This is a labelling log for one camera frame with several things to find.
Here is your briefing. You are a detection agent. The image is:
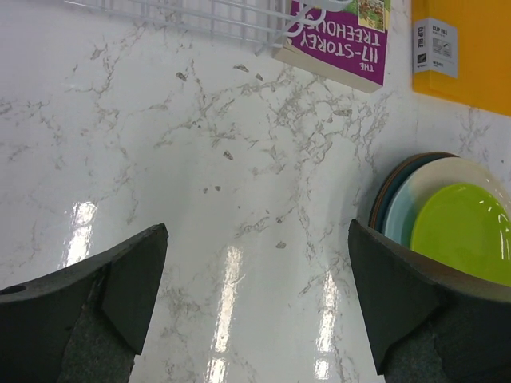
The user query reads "orange cutting board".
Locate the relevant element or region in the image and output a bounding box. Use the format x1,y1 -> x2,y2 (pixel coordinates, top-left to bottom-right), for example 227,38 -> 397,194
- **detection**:
411,1 -> 510,116

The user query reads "dark blue floral plate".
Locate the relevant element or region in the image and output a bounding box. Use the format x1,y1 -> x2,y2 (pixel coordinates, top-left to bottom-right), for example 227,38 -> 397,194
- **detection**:
373,152 -> 452,236

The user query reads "cream blue leaf plate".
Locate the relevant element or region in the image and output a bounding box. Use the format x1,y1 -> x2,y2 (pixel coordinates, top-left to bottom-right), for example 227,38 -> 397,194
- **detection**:
382,157 -> 510,247

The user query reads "white wire dish rack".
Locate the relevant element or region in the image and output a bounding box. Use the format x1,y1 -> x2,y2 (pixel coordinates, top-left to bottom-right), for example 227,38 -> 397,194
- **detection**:
67,0 -> 351,56

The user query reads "green white plate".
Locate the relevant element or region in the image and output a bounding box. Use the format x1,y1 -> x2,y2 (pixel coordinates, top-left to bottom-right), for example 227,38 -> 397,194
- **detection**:
410,183 -> 510,286

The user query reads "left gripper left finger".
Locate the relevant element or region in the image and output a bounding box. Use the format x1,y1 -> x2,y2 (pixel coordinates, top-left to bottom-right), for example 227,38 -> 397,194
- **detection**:
1,223 -> 168,382

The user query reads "purple treehouse book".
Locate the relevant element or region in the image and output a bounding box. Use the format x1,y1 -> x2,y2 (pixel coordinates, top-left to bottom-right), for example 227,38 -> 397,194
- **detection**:
273,1 -> 390,93

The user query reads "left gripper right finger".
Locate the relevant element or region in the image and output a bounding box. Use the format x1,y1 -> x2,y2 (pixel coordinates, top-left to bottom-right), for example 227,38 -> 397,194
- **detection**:
347,219 -> 510,382

